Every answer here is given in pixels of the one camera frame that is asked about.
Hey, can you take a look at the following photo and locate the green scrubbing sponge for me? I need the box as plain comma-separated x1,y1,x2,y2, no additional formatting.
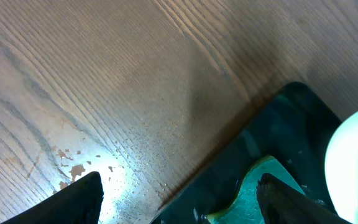
206,156,304,224

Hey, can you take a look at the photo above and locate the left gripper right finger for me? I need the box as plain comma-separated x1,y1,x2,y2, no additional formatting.
256,173,347,224

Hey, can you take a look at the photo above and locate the black rectangular water tray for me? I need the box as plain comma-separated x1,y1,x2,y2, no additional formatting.
152,82,341,223

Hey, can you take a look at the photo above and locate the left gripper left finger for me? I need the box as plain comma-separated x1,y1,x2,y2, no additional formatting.
3,171,104,224

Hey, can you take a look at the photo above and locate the mint plate bottom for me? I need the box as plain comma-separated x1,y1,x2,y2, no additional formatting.
324,111,358,223

